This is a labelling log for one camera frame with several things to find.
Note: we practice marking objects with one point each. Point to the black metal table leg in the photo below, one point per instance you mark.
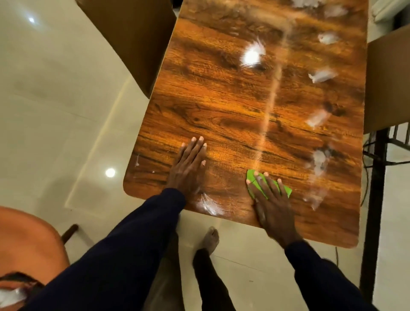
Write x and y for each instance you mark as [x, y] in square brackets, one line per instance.
[373, 218]

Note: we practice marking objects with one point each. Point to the person's right middle finger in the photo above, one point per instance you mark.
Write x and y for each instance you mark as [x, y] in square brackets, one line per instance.
[269, 183]

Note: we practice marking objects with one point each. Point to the person's right hand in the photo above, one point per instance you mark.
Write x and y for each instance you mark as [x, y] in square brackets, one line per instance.
[272, 211]

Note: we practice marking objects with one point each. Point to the person's right forearm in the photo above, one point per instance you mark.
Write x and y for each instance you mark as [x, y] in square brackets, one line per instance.
[320, 282]

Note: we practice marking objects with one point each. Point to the brown chair back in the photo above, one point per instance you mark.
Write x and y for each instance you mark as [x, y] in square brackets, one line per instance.
[134, 41]

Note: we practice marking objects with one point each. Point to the white cloth bundle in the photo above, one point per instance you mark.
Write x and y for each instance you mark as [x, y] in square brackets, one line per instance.
[386, 9]

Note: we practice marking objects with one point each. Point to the green cleaning cloth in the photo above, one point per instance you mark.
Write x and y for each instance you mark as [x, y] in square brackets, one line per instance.
[251, 187]

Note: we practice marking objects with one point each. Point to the black metal rack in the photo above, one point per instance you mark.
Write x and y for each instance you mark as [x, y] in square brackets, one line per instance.
[397, 141]

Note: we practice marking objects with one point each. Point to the person's left hand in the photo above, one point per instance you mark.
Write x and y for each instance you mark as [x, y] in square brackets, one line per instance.
[185, 173]

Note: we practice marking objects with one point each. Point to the brown flat board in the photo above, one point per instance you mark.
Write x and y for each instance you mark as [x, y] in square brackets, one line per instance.
[387, 83]

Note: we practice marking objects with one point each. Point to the person's leg with bare foot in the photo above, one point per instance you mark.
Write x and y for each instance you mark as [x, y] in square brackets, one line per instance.
[209, 275]

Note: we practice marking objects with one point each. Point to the person's left middle finger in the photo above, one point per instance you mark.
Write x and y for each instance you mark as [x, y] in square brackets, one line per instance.
[198, 149]

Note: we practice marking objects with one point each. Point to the person's left little finger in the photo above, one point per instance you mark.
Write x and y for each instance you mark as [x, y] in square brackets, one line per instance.
[181, 153]

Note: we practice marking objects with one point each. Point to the person's left thumb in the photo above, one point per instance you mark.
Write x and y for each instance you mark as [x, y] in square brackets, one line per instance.
[201, 168]

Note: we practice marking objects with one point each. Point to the person's left forearm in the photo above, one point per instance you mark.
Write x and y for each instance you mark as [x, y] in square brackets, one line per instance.
[112, 256]

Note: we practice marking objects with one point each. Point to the person's right thumb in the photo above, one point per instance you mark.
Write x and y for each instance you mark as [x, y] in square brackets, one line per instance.
[252, 190]

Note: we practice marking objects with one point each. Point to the orange plastic chair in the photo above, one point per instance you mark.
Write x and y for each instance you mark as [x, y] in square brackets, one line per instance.
[28, 243]

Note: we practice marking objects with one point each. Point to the white foam patches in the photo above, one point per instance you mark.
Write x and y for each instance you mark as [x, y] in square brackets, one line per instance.
[253, 54]

